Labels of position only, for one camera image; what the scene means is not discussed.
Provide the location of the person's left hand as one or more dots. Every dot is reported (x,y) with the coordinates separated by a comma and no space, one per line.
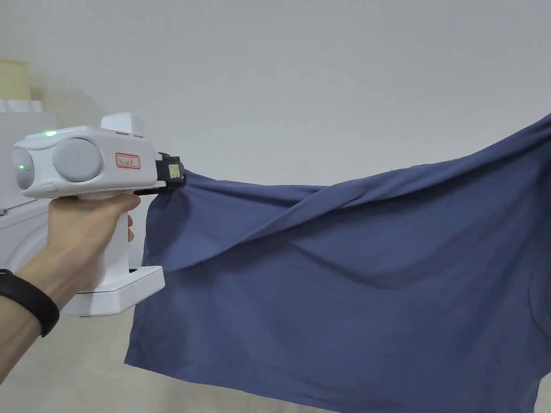
(86,234)

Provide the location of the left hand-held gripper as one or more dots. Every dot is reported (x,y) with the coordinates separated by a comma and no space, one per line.
(107,165)

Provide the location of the white washing machine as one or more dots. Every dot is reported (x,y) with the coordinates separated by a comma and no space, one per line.
(21,232)

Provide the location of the bed with beige sheet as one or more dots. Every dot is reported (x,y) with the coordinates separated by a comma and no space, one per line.
(94,383)

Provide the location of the dark blue shirt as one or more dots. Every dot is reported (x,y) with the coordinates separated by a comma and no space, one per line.
(344,279)

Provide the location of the person's left forearm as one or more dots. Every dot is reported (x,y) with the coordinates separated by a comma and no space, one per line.
(19,344)

